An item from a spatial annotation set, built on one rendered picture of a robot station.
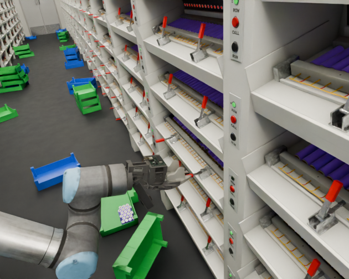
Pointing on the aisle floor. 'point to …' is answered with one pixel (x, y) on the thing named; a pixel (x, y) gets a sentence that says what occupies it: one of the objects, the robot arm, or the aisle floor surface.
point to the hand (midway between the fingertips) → (185, 176)
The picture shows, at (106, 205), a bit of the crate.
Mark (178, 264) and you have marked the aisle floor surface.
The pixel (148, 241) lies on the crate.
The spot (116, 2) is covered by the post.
